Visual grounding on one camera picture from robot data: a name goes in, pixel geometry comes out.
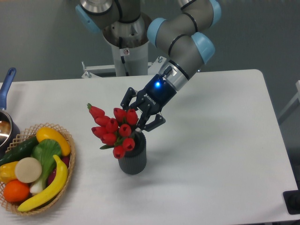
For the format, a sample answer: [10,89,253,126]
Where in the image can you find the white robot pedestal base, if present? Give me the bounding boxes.
[82,43,167,79]

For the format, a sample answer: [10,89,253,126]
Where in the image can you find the green bok choy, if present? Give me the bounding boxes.
[30,139,62,195]

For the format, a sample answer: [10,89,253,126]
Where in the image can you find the beige round disc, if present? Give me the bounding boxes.
[15,157,42,183]

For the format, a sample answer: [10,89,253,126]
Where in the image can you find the black device at table edge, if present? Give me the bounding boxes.
[283,190,300,215]

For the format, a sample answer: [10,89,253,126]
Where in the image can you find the blue handled saucepan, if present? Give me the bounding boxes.
[0,67,20,158]

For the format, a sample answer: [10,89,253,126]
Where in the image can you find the orange fruit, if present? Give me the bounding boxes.
[3,180,30,203]

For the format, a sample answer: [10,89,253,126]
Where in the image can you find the dark grey ribbed vase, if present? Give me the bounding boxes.
[118,132,147,175]

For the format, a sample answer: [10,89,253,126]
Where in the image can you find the white frame at right edge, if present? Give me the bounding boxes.
[277,80,300,125]

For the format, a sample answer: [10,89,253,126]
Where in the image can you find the green cucumber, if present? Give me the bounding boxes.
[0,136,39,165]

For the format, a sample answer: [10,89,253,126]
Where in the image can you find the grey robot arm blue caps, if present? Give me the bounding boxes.
[75,0,221,131]

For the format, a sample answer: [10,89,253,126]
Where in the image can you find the purple red vegetable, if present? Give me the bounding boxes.
[47,156,70,186]

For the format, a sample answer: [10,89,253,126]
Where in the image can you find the red tulip bouquet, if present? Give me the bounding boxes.
[87,103,138,159]

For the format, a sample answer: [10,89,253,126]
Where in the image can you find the yellow bell pepper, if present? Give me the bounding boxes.
[0,161,18,184]

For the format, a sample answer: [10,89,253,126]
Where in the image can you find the yellow banana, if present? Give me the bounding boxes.
[17,155,68,212]

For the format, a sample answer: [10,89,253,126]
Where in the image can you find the yellow squash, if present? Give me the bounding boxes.
[36,127,71,157]

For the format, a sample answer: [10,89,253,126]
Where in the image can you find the woven wicker basket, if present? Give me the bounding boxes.
[0,123,75,216]

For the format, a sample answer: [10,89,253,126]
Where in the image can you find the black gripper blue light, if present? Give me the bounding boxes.
[120,74,176,132]

